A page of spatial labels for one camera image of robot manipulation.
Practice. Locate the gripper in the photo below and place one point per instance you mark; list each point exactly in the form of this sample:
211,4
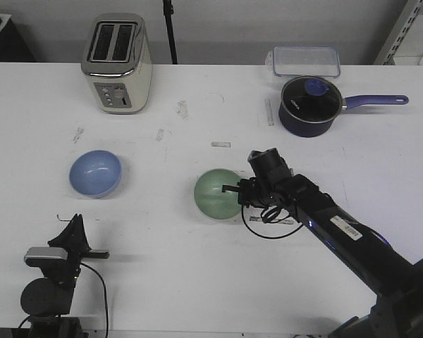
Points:
62,263
253,192

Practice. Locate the green bowl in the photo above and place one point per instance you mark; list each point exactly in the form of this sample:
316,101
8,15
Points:
209,197

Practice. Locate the blue bowl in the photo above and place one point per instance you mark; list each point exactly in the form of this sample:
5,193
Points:
96,173

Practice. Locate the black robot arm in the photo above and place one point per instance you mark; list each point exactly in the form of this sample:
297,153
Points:
47,300
398,284

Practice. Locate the dark blue saucepan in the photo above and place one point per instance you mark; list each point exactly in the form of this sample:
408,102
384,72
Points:
305,129

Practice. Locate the glass pot lid blue knob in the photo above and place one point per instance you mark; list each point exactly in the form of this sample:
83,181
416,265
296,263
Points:
311,99

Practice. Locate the clear plastic food container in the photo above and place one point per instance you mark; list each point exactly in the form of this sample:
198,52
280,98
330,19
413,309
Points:
291,61

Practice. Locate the cream and chrome toaster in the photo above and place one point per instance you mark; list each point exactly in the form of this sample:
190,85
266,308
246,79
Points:
117,64

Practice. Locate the black tripod pole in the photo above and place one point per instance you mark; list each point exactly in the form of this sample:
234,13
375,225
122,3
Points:
168,12

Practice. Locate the grey metal shelf upright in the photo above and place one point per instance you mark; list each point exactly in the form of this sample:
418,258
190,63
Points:
404,43

